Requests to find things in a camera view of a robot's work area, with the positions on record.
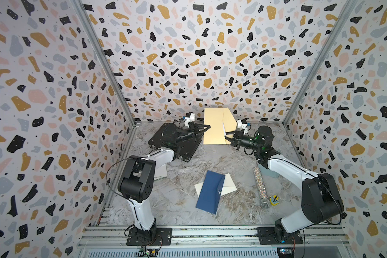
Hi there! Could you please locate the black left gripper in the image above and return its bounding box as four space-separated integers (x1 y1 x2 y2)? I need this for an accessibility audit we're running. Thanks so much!
174 125 210 147

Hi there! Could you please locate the yellow kraft envelope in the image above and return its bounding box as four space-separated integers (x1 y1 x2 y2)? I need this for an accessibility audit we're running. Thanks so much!
203 108 237 145

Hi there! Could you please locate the white letter paper green border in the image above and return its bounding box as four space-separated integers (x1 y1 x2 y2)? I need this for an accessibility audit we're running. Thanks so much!
154 164 167 181

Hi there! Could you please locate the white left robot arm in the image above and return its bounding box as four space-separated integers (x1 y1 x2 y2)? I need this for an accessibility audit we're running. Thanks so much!
117 121 211 241

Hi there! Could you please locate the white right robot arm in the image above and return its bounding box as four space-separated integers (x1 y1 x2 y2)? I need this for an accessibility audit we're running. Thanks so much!
225 126 344 242

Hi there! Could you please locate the cream envelope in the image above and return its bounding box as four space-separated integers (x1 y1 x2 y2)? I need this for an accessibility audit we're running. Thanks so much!
195 174 237 196

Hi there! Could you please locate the black hard case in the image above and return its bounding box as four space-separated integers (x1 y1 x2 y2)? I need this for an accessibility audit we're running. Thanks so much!
148 123 201 162

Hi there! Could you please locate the glitter filled clear tube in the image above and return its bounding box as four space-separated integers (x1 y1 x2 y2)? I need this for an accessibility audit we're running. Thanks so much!
253 167 271 209

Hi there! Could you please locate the yellow round tape measure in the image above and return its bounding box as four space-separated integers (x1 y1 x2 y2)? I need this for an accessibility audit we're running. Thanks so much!
269 195 280 206

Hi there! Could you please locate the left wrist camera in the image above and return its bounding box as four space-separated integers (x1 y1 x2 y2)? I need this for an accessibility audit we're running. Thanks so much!
183 113 196 127

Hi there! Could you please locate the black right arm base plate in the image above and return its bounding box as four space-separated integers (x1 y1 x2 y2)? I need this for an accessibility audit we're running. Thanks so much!
256 226 303 245

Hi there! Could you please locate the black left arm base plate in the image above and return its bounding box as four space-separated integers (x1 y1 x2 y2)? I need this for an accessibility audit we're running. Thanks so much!
126 227 173 246

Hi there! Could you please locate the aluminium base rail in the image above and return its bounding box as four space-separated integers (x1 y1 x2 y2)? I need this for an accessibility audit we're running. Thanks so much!
74 225 356 258

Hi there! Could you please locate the aluminium right corner post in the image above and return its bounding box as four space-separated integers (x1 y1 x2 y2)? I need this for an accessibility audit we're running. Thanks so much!
282 0 358 126

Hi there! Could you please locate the aluminium corner post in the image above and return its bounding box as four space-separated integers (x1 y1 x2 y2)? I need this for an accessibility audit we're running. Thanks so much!
282 0 358 126
71 0 136 127

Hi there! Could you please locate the aluminium left corner post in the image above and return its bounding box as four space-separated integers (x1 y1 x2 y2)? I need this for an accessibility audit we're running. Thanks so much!
71 0 136 127

